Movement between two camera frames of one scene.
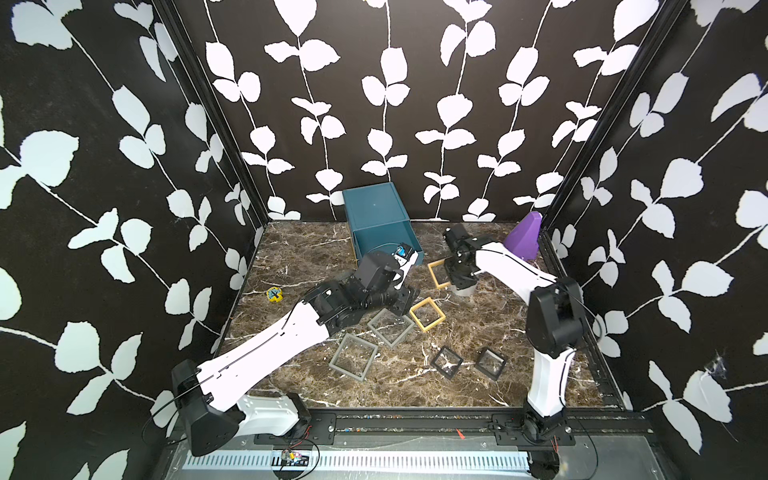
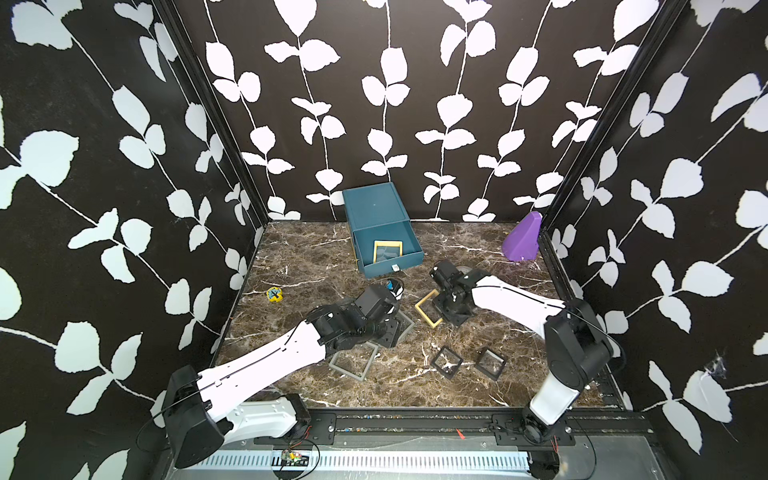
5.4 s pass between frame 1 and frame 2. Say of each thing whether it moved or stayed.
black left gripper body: moved
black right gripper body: moved
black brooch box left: stayed
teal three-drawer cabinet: stayed
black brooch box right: stayed
